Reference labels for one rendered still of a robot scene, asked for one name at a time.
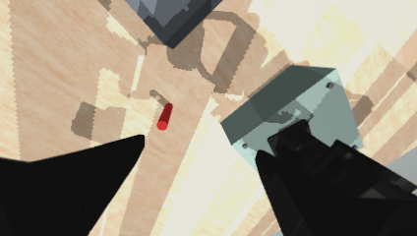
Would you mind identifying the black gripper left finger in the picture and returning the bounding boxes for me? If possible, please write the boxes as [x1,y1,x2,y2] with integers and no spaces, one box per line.
[0,135,145,236]

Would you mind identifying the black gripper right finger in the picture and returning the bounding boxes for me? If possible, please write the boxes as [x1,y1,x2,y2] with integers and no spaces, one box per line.
[255,149,417,236]

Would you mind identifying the red peg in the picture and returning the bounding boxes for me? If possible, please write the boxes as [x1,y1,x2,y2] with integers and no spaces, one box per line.
[156,103,173,130]

